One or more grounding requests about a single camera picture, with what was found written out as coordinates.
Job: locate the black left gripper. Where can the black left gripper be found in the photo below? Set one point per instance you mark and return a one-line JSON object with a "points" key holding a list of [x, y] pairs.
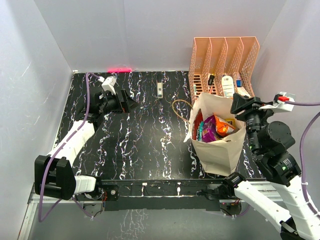
{"points": [[122, 107]]}

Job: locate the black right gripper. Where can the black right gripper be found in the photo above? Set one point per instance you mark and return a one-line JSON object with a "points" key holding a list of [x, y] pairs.
{"points": [[250, 105]]}

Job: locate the orange snack packet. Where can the orange snack packet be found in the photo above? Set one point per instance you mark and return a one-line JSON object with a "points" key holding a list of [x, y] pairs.
{"points": [[222, 127]]}

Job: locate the beige paper bag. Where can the beige paper bag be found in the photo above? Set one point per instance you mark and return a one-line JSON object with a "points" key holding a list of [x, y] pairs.
{"points": [[218, 157]]}

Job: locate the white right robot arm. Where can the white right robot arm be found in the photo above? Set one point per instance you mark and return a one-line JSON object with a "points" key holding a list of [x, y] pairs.
{"points": [[270, 141]]}

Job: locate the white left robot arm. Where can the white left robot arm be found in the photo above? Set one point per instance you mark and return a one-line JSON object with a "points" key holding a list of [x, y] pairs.
{"points": [[53, 173]]}

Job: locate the small white blue box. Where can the small white blue box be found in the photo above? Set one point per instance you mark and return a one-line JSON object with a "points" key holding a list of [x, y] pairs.
{"points": [[240, 88]]}

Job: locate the white lotion tube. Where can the white lotion tube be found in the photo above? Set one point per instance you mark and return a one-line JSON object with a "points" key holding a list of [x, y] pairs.
{"points": [[228, 87]]}

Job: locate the grey black stapler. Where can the grey black stapler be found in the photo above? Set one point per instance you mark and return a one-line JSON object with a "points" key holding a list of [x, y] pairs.
{"points": [[159, 87]]}

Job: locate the pink tape strip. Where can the pink tape strip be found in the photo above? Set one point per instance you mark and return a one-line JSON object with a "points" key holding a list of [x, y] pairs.
{"points": [[119, 70]]}

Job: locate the black yellow highlighter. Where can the black yellow highlighter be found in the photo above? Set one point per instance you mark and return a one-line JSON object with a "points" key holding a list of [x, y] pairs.
{"points": [[211, 79]]}

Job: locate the red snack packet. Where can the red snack packet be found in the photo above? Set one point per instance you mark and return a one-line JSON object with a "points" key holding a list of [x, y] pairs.
{"points": [[196, 124]]}

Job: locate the purple snack packet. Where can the purple snack packet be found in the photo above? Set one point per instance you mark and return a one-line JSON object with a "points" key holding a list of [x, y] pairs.
{"points": [[206, 131]]}

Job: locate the peach plastic desk organizer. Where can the peach plastic desk organizer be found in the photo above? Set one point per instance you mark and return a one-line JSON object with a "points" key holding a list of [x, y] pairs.
{"points": [[220, 56]]}

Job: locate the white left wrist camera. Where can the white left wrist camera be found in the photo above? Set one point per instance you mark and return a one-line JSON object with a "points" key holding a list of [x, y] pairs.
{"points": [[108, 85]]}

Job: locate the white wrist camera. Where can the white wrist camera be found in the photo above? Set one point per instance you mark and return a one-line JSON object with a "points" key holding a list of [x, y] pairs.
{"points": [[279, 105], [108, 85]]}

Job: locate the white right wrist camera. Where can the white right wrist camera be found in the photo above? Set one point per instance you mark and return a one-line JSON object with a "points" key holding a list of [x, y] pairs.
{"points": [[279, 105]]}

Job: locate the black front mounting rail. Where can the black front mounting rail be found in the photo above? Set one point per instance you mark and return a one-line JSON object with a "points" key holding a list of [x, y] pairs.
{"points": [[173, 194]]}

